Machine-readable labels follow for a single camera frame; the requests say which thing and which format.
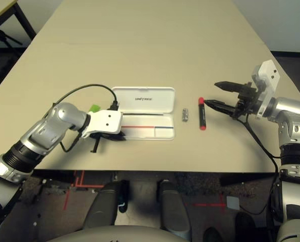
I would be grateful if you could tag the dark grey robot leg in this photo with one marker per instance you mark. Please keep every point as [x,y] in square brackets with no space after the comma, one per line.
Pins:
[172,204]
[102,204]

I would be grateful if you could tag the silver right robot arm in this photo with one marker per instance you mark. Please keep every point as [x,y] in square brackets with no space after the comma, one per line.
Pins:
[291,108]

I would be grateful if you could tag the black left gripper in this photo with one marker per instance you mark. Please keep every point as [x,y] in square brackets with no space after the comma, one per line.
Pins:
[99,138]

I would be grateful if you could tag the black marker with red cap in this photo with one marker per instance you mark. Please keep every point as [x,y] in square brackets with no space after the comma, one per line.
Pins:
[202,113]

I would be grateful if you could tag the beige robot torso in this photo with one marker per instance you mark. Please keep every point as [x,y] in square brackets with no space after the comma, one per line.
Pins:
[114,234]

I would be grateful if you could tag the grey square floor plate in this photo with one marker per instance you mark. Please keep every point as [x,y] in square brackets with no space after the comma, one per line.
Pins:
[232,202]

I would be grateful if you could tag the black tripod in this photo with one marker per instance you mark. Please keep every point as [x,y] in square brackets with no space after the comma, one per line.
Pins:
[3,35]

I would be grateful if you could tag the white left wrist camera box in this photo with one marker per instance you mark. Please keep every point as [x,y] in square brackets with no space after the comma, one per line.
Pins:
[104,123]

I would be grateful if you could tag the black shoe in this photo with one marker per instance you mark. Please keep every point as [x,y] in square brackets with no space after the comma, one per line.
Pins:
[212,235]
[245,227]

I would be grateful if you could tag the dark grey robot right leg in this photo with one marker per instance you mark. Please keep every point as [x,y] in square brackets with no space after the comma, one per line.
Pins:
[172,204]

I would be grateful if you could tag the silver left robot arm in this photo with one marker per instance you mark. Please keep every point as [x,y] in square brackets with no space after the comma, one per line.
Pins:
[38,133]

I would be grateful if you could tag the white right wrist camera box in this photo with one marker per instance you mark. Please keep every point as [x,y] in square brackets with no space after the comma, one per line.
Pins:
[268,80]

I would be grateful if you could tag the green highlighter pen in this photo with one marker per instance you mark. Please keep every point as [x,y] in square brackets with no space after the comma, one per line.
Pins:
[94,108]

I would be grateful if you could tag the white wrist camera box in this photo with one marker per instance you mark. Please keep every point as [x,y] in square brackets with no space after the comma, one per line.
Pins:
[104,123]
[268,80]

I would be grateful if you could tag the yellow-edged side table black frame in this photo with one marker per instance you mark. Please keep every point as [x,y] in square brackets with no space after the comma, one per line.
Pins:
[25,20]

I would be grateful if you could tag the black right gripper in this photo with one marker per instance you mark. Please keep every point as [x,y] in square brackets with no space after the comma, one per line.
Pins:
[246,100]

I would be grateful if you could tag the dark grey robot left leg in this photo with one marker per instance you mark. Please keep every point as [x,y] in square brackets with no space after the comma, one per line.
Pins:
[102,204]

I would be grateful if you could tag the white plastic pencil case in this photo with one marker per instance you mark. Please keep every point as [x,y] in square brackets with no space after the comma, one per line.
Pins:
[144,100]

